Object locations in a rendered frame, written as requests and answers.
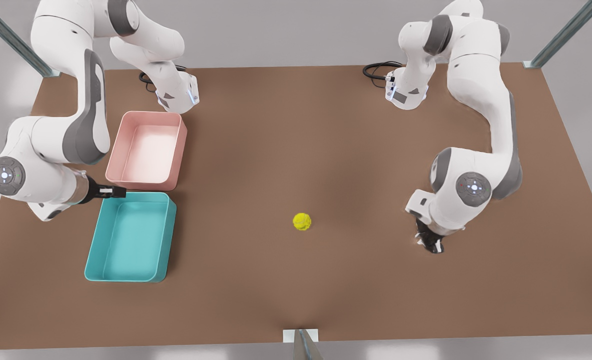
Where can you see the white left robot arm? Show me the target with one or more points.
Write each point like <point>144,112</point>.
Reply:
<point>481,95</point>

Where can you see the pink rectangular tray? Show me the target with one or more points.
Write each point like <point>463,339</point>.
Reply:
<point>147,150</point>

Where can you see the yellow fuzzy ball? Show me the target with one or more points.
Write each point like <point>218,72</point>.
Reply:
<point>302,221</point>

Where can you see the silver frame post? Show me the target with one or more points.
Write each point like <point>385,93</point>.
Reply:
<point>303,345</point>
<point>566,32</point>
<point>15,40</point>

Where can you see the teal rectangular tray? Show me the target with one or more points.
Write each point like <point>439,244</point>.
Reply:
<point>131,236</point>

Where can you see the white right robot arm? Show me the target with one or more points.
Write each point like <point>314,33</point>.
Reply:
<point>58,135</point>

